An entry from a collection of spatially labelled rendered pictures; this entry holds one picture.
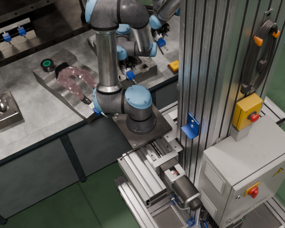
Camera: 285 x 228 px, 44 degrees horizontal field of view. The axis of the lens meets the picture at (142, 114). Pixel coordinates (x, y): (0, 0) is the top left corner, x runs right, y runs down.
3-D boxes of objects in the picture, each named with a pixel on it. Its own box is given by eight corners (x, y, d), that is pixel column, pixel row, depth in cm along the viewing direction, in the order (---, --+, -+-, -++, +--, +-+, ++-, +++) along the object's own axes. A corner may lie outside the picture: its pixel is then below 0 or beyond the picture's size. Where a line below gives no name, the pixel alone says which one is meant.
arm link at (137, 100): (151, 121, 166) (149, 104, 155) (123, 119, 168) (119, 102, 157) (153, 101, 173) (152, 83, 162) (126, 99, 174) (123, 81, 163)
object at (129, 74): (140, 85, 212) (140, 79, 208) (133, 88, 211) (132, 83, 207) (130, 71, 219) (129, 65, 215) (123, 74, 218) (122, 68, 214)
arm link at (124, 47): (132, 51, 175) (136, 35, 181) (110, 50, 177) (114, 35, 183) (134, 62, 182) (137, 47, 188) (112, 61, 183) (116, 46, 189)
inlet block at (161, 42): (171, 51, 224) (171, 45, 220) (164, 54, 223) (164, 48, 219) (160, 39, 231) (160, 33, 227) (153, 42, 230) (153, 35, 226)
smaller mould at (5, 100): (23, 119, 214) (19, 112, 208) (-2, 130, 210) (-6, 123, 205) (13, 97, 224) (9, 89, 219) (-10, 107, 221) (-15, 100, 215)
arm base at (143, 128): (162, 125, 176) (161, 114, 168) (136, 140, 172) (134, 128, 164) (146, 105, 184) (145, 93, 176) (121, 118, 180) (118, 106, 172)
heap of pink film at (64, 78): (101, 84, 218) (99, 76, 212) (79, 102, 211) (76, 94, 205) (74, 64, 229) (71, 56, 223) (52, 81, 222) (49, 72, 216)
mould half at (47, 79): (119, 97, 219) (118, 85, 210) (88, 123, 209) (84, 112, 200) (68, 59, 241) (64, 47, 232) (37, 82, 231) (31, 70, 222)
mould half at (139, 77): (157, 74, 228) (156, 59, 217) (121, 91, 221) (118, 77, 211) (121, 30, 254) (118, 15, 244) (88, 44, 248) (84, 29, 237)
